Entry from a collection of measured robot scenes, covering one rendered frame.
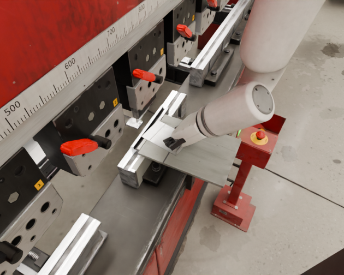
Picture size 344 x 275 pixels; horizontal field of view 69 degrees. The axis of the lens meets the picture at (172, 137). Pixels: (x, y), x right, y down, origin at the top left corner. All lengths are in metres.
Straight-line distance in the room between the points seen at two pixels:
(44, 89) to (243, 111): 0.34
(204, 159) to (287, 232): 1.19
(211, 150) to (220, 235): 1.02
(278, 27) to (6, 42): 0.34
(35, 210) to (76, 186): 1.51
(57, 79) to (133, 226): 0.51
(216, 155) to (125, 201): 0.31
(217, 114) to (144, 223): 0.40
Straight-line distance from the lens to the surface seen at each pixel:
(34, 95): 0.36
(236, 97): 0.51
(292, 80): 2.94
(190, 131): 0.61
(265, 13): 0.41
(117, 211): 0.80
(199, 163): 0.72
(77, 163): 0.47
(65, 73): 0.39
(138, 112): 0.68
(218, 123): 0.55
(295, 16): 0.41
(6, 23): 0.32
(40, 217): 0.46
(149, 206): 0.80
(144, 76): 0.50
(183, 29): 0.64
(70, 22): 0.38
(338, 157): 2.35
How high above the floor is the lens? 1.59
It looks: 50 degrees down
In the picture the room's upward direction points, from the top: straight up
